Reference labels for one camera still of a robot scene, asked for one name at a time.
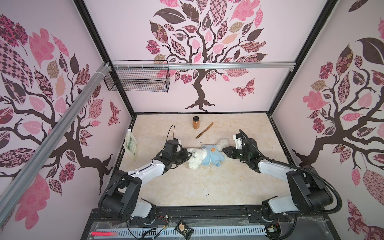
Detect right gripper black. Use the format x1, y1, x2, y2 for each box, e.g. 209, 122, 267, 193
221, 146, 250, 163

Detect light blue bear hoodie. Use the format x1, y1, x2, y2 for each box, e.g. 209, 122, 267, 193
202, 145, 225, 167

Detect white teddy bear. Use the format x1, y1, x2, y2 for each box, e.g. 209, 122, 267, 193
187, 139, 230, 170

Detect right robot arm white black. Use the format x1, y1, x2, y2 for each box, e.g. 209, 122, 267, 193
223, 134, 342, 219

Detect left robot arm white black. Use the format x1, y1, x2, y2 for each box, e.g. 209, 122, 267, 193
98, 139, 192, 222

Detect wooden knife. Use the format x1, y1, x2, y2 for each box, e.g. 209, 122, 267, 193
196, 122, 214, 139

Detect amber spice jar black lid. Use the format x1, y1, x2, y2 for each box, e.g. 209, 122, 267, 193
193, 116, 200, 130

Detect white green refill pouch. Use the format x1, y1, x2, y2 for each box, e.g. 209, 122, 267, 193
123, 129, 138, 160

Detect small black brown packet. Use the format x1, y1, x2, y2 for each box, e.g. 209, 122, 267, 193
175, 220, 194, 240

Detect red marker pen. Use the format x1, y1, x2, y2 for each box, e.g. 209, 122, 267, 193
91, 232, 118, 237

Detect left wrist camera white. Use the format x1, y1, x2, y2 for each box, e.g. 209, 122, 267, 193
177, 139, 183, 152

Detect left camera black cable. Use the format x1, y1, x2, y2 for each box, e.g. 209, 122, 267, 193
164, 124, 177, 149

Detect black corrugated cable hose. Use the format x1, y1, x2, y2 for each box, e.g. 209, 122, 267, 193
238, 129, 343, 215

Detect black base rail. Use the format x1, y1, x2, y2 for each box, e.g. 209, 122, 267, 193
86, 203, 328, 227

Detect white slotted cable duct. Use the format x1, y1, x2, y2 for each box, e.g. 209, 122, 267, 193
91, 225, 268, 239

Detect rear aluminium rail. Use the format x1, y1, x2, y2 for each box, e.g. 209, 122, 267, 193
113, 62, 296, 70

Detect aluminium rail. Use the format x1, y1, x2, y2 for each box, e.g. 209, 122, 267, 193
1, 63, 111, 224
113, 62, 296, 70

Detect black wire basket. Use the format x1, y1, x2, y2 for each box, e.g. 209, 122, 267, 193
104, 60, 171, 93

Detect left aluminium rail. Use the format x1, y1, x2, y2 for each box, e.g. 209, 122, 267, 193
1, 63, 111, 224

